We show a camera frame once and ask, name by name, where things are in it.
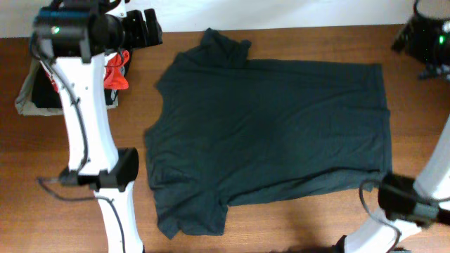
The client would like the dark green t-shirt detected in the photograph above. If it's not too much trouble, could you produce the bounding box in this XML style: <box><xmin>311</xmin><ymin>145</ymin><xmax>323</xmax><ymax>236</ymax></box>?
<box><xmin>144</xmin><ymin>29</ymin><xmax>392</xmax><ymax>238</ymax></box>

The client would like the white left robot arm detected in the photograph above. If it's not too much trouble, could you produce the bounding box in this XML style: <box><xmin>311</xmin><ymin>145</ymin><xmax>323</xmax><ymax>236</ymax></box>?
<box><xmin>30</xmin><ymin>0</ymin><xmax>162</xmax><ymax>252</ymax></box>

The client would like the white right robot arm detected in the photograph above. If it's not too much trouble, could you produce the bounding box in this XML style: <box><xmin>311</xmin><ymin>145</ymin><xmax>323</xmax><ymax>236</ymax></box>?
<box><xmin>328</xmin><ymin>10</ymin><xmax>449</xmax><ymax>253</ymax></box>

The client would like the red folded garment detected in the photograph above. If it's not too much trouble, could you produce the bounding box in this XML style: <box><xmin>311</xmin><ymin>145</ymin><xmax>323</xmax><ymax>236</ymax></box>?
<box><xmin>49</xmin><ymin>48</ymin><xmax>131</xmax><ymax>93</ymax></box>

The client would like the black folded garment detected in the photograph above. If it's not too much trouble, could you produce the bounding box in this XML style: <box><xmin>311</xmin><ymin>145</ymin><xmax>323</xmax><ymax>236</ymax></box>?
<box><xmin>31</xmin><ymin>51</ymin><xmax>132</xmax><ymax>109</ymax></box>

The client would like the grey folded garment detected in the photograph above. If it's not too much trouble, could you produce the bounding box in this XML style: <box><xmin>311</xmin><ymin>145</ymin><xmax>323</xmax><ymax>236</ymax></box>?
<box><xmin>14</xmin><ymin>58</ymin><xmax>120</xmax><ymax>117</ymax></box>

